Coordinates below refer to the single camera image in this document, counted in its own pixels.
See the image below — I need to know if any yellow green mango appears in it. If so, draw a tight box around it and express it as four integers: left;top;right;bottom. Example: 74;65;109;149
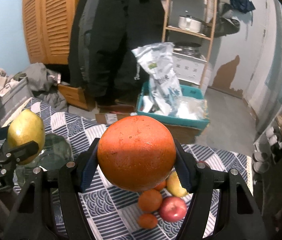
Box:
166;171;188;197

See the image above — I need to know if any small tangerine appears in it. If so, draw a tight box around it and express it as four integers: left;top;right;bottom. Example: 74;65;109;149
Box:
154;180;166;191
138;213;158;229

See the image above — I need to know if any large orange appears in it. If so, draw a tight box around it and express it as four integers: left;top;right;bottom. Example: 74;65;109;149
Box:
97;115;176;192

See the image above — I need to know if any green glass bowl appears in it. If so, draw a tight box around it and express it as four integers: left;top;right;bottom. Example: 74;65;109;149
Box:
13;133;73;187

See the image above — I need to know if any brown cardboard box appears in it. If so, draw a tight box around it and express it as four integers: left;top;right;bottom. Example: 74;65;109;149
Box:
165;124;202;144

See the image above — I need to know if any blue white patterned tablecloth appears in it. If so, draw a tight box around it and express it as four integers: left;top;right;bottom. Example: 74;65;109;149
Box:
0;97;254;240

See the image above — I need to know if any small labelled cardboard box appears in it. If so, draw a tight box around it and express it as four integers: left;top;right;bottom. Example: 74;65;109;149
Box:
95;112;137;124

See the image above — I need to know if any clear plastic bag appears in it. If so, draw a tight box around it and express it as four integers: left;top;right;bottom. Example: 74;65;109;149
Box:
176;96;208;120

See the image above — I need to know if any teal plastic crate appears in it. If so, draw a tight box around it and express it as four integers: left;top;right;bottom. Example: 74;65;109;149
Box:
136;82;210;130

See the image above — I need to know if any grey storage bin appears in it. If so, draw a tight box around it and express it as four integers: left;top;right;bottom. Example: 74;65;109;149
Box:
0;77;33;127

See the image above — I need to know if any wooden drawer box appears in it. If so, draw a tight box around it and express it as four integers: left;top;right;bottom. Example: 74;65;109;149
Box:
57;84;96;112

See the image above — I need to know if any grey clothes pile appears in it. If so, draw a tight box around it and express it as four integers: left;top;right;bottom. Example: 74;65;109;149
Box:
13;63;68;112

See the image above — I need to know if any white door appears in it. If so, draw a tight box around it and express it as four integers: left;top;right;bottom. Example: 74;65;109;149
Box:
208;0;282;100

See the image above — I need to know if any white patterned storage box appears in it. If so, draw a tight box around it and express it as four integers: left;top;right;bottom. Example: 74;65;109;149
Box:
172;53;206;85

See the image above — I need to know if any white rice bag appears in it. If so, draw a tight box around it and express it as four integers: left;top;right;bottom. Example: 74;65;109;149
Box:
132;42;182;116

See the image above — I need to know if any steel steamer pot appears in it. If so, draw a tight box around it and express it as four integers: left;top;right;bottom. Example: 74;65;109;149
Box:
174;42;201;57

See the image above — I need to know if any grey hanging bag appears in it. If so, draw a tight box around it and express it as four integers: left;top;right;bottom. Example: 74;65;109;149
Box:
214;2;240;38

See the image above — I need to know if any white cooking pot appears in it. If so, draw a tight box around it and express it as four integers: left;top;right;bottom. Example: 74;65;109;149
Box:
178;15;205;33

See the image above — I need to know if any black hanging coat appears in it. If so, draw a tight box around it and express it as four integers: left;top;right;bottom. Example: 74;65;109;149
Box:
68;0;164;106

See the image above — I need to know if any wooden louvered wardrobe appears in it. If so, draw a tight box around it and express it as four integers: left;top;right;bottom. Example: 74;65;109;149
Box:
23;0;79;64

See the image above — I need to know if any dark blue umbrella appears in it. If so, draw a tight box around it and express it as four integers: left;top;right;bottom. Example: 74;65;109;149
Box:
230;0;255;14

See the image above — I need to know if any wooden ladder shelf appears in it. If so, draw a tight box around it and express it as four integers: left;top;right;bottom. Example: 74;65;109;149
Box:
162;0;217;88

